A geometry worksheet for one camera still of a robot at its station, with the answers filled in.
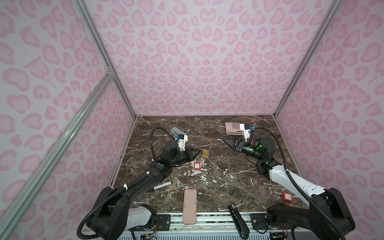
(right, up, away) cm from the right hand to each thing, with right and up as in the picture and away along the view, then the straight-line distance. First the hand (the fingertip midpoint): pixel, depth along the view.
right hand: (224, 141), depth 70 cm
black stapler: (+7, -38, -1) cm, 39 cm away
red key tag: (-13, -17, +20) cm, 29 cm away
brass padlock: (-8, -8, +10) cm, 15 cm away
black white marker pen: (-31, -26, +16) cm, 43 cm away
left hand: (-10, -5, +7) cm, 13 cm away
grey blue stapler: (-28, +4, +36) cm, 46 cm away
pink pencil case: (-16, -34, +7) cm, 39 cm away
